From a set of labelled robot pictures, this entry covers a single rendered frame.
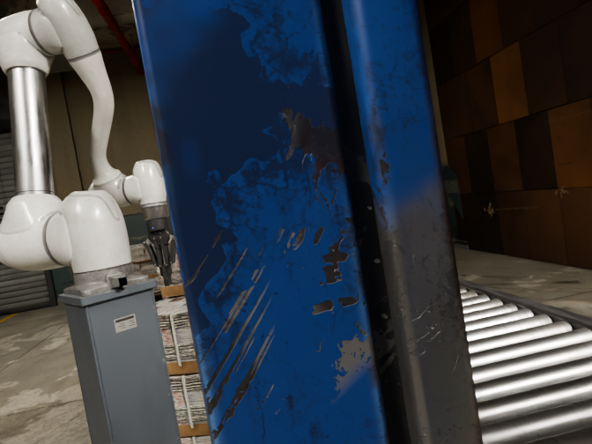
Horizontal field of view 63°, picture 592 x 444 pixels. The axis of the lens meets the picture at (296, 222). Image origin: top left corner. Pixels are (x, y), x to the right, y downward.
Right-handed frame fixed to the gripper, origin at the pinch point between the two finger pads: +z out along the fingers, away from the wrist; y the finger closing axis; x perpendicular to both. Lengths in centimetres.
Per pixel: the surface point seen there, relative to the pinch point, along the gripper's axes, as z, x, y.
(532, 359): 16, 66, -102
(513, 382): 17, 75, -97
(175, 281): 6.3, -26.7, 10.1
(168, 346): 24.9, 2.3, 3.0
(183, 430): 56, 2, 3
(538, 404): 17, 82, -98
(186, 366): 32.7, 2.1, -2.2
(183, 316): 15.0, 2.0, -4.5
